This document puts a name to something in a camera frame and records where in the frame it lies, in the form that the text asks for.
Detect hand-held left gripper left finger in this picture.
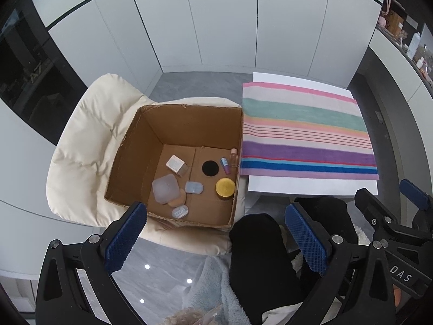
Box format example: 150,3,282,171
35,201,147,325

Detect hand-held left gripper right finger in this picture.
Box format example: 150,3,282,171
285,202,398,325

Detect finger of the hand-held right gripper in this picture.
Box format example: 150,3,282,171
398,179,433,234
355,188,406,242

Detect tan makeup sponge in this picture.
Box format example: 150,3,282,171
167,188,187,208

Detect translucent plastic box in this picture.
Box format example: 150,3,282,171
152,174,181,204

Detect small beige box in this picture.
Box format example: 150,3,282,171
166,155,189,177

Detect red jar gold lid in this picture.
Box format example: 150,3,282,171
215,177,236,201

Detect brown cardboard box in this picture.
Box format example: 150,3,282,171
104,104,245,233

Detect black round lid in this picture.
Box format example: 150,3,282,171
202,160,220,177

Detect cream fluffy slipper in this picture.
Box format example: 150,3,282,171
277,223,291,248

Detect white fluffy rug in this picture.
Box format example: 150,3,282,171
352,223,371,246

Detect white table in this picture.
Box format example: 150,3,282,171
247,72,379,197

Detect cream garment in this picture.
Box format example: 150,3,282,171
262,300,339,325

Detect striped colourful cloth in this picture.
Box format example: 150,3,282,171
240,81,380,181

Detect cream fluffy fur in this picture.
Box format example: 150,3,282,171
164,306,210,325

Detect cream padded chair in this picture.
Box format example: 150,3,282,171
45,73,247,256

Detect light blue fleece jacket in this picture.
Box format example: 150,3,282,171
184,255,251,325

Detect white plastic bottle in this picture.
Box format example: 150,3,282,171
407,32,422,60

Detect brown paper bag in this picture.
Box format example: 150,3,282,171
382,0,405,36

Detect dark glass panel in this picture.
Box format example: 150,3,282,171
0,7,88,146

